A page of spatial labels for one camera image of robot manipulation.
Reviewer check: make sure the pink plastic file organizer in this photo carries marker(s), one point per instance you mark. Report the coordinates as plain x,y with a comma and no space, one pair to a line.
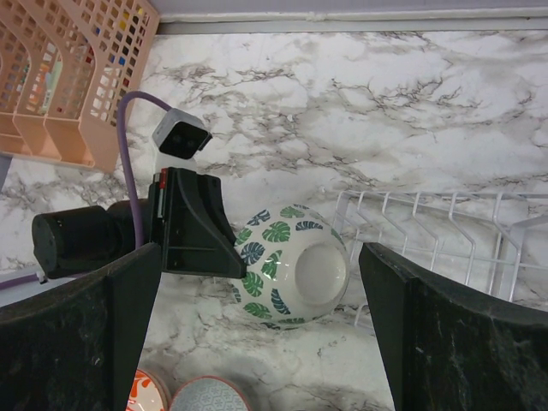
65,66

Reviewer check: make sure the clear wire dish rack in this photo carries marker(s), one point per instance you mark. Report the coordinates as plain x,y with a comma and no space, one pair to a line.
495,243

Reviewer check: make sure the blue hexagon red-rim bowl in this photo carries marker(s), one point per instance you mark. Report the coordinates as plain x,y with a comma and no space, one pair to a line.
209,393

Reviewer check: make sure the orange floral bowl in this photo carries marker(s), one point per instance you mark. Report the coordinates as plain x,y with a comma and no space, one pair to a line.
148,393

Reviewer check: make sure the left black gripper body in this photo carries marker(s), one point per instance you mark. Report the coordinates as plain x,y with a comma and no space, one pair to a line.
176,191

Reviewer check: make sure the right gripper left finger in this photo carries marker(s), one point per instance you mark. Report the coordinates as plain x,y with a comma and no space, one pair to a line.
77,346

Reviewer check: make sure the green leaf pattern bowl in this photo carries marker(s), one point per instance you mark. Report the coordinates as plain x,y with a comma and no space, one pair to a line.
297,267

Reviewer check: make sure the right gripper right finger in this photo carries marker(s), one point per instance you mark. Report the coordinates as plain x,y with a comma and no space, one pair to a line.
446,346

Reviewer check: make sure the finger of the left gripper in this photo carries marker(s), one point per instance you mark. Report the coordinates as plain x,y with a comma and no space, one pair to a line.
193,245

